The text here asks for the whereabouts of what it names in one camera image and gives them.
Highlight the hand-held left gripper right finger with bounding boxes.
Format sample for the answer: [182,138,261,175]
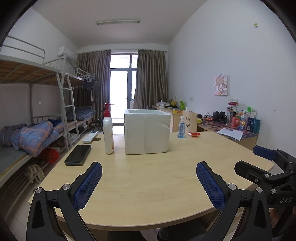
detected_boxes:
[196,161,274,241]

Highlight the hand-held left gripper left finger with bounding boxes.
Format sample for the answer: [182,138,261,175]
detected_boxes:
[26,161,103,241]

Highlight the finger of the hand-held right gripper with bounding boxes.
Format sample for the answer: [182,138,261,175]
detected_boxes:
[234,160,296,189]
[253,145,296,173]

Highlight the white foam box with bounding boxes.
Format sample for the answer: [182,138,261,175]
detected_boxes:
[124,109,171,155]

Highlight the black smartphone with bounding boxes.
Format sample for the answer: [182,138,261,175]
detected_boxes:
[64,144,92,166]

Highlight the printed paper sheet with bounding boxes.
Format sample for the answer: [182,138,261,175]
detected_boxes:
[217,127,244,141]

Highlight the white remote control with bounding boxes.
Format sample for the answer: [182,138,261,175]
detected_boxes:
[82,130,99,143]

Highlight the red bag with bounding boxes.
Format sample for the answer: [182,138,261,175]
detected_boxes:
[42,148,59,164]

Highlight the white lotion bottle red pump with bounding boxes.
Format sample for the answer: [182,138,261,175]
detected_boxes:
[103,103,115,154]

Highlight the beige cloth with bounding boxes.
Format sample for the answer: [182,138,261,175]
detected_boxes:
[25,164,45,183]

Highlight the black headphones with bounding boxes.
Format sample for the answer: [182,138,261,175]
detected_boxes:
[212,111,227,123]

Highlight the small clear spray bottle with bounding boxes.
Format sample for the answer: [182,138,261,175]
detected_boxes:
[178,116,186,139]

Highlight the blue plaid bedding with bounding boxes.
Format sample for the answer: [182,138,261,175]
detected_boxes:
[65,107,96,121]

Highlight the blue orange quilt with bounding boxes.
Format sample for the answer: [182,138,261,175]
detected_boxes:
[0,120,65,157]

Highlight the long wooden desk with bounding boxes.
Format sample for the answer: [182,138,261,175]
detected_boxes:
[152,105,258,151]

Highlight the white bunk bed ladder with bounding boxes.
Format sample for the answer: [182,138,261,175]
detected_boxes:
[56,73,81,151]

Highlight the glass balcony door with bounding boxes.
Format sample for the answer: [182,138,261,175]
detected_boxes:
[109,53,139,126]

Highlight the brown curtain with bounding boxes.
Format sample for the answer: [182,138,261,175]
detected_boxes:
[134,49,168,109]
[76,49,111,126]

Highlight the white metal bunk bed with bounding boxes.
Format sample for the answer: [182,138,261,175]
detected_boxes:
[0,35,74,190]
[65,67,96,139]

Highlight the white air conditioner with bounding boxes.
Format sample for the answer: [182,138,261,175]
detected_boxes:
[57,46,76,61]

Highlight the ceiling tube light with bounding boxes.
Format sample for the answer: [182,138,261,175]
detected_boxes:
[96,20,141,26]

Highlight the cartoon wall poster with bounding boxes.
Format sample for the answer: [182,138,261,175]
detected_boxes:
[214,75,229,96]

